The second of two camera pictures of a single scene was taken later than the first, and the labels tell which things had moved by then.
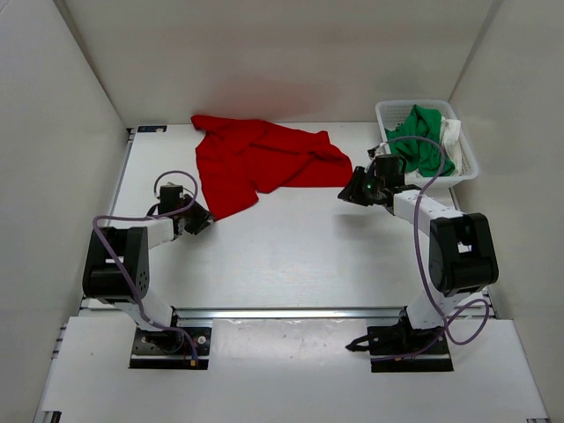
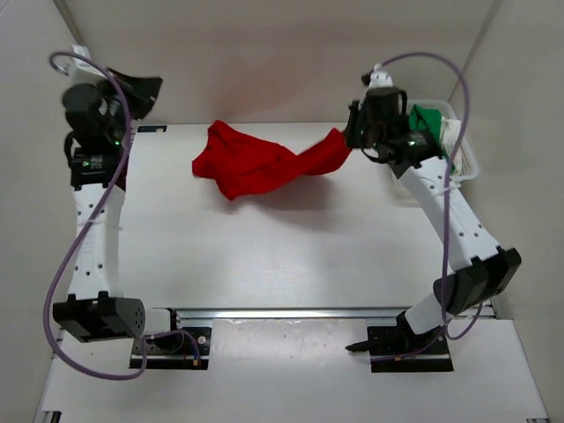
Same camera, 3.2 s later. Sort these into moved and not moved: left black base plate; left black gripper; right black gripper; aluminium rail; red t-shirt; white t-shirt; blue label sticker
Moved: red t-shirt; right black gripper; left black gripper
Not moved: blue label sticker; white t-shirt; left black base plate; aluminium rail
